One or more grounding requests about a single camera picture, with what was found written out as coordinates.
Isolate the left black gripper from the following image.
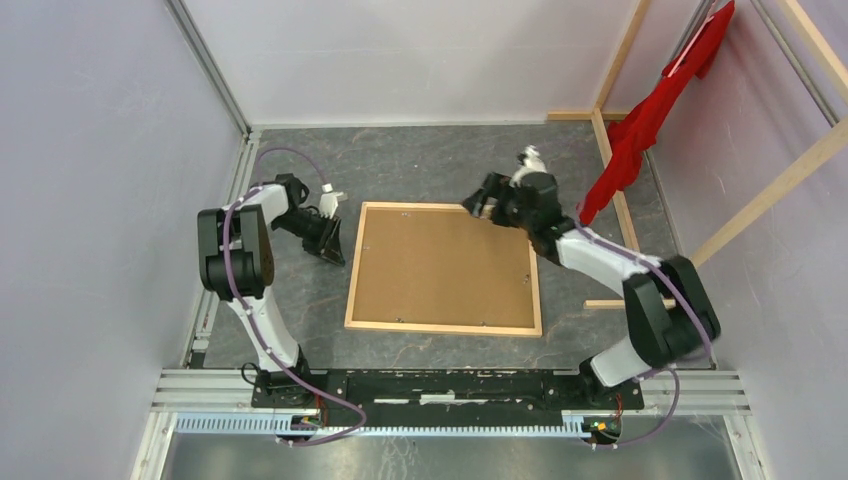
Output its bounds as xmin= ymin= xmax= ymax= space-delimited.
xmin=271 ymin=210 xmax=346 ymax=268

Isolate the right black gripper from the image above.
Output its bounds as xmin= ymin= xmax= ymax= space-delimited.
xmin=460 ymin=172 xmax=535 ymax=233

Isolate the brown backing board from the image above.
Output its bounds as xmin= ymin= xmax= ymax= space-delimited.
xmin=351 ymin=207 xmax=537 ymax=329

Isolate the wooden picture frame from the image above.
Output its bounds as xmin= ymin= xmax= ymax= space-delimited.
xmin=343 ymin=201 xmax=544 ymax=338

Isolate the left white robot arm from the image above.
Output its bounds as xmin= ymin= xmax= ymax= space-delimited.
xmin=197 ymin=173 xmax=345 ymax=408

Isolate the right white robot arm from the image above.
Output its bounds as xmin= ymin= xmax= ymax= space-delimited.
xmin=461 ymin=172 xmax=721 ymax=408

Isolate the red cloth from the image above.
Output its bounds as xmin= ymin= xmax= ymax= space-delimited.
xmin=579 ymin=1 xmax=736 ymax=225

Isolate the wooden stand structure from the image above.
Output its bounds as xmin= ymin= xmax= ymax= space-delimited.
xmin=547 ymin=0 xmax=848 ymax=311

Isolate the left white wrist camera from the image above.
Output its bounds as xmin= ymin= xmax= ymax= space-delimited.
xmin=318 ymin=183 xmax=347 ymax=218

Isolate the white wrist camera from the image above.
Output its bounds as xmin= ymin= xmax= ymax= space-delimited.
xmin=509 ymin=145 xmax=548 ymax=186
xmin=318 ymin=183 xmax=347 ymax=218

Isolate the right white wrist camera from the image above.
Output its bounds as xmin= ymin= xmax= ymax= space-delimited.
xmin=509 ymin=145 xmax=548 ymax=186

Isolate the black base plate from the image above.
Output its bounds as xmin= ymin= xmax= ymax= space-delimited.
xmin=251 ymin=369 xmax=645 ymax=427

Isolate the aluminium rail base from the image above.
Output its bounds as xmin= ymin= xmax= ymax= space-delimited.
xmin=152 ymin=370 xmax=752 ymax=439

